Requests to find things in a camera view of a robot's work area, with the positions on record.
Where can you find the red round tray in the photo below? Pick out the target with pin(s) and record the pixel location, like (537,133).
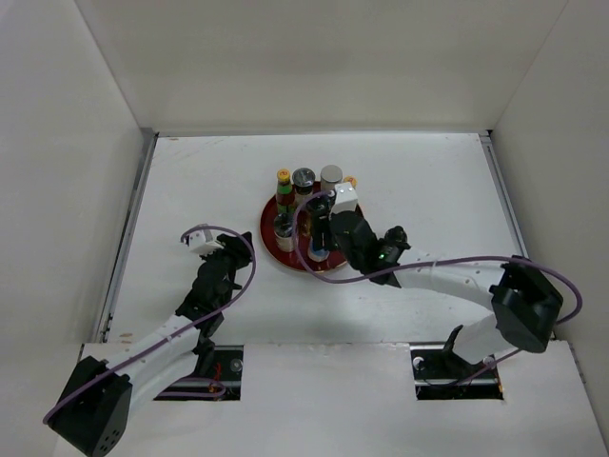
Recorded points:
(295,228)

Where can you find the ketchup bottle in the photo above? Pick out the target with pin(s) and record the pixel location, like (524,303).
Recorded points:
(351,180)
(285,193)

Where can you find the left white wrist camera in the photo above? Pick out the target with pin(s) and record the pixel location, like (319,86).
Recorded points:
(200,240)

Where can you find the tall pearl jar blue label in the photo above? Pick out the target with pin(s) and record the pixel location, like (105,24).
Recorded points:
(330,176)

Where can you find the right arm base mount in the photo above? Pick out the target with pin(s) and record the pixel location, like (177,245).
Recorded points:
(441,375)

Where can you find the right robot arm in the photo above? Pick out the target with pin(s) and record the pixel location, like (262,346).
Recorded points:
(522,304)

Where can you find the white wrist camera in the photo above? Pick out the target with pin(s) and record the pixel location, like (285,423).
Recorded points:
(346,198)
(200,240)

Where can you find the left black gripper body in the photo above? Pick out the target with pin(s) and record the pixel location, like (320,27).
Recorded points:
(232,262)

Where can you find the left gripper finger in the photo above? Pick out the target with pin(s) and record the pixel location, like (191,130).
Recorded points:
(247,250)
(231,243)

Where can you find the black-lid shaker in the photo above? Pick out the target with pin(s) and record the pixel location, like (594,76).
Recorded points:
(283,228)
(311,208)
(397,237)

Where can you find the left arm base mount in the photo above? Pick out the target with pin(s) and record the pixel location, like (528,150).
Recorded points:
(216,378)

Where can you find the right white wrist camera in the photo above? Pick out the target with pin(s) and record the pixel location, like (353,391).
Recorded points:
(346,198)

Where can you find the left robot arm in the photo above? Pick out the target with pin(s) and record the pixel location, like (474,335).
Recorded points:
(100,396)

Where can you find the silver-lid spice shaker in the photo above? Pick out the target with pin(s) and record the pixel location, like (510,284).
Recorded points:
(303,180)

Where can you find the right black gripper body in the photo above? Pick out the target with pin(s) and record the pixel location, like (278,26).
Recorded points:
(356,262)

